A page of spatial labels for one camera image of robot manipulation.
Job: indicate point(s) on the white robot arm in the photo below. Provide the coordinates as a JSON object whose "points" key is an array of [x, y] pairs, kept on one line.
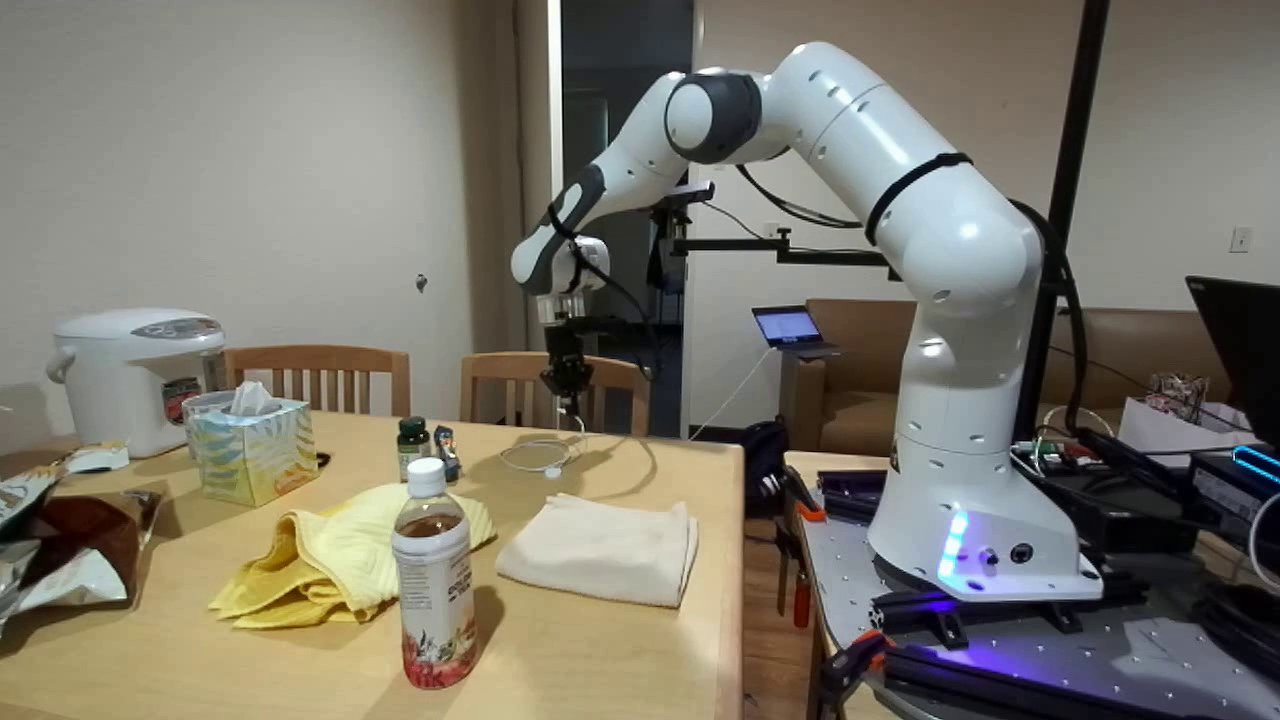
{"points": [[954, 509]]}

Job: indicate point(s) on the white folded towel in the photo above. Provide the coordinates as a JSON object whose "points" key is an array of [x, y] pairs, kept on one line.
{"points": [[603, 551]]}

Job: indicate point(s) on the yellow cloth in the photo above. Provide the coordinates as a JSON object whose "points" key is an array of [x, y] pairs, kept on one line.
{"points": [[322, 566]]}

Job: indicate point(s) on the white electric water boiler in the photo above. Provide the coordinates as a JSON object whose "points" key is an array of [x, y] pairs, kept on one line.
{"points": [[131, 375]]}

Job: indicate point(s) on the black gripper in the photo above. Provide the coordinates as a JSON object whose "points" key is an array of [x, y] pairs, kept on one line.
{"points": [[566, 343]]}

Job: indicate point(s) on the wooden chair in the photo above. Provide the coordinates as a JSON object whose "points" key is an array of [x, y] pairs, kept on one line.
{"points": [[329, 379], [519, 390]]}

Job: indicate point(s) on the plastic tea bottle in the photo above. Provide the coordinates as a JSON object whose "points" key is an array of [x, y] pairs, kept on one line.
{"points": [[430, 540]]}

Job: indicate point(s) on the small blue screen device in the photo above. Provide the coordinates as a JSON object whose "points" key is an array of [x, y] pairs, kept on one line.
{"points": [[789, 325]]}

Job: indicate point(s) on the left wooden chair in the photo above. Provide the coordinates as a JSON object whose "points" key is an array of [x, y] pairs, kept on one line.
{"points": [[329, 379]]}

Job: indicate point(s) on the right wooden chair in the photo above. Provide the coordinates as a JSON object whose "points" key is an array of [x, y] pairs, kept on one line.
{"points": [[519, 390]]}

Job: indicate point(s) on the tissue box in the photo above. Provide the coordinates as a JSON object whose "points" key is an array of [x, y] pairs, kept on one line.
{"points": [[250, 445]]}

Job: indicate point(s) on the black laptop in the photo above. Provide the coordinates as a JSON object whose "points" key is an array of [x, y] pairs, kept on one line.
{"points": [[1245, 334]]}

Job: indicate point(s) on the brown snack bag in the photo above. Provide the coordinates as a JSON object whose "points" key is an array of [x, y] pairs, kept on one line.
{"points": [[71, 551]]}

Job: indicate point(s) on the green cap pill bottle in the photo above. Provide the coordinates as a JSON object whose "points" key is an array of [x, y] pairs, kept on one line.
{"points": [[413, 443]]}

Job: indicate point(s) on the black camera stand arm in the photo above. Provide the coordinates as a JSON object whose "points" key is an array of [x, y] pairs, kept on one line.
{"points": [[785, 255]]}

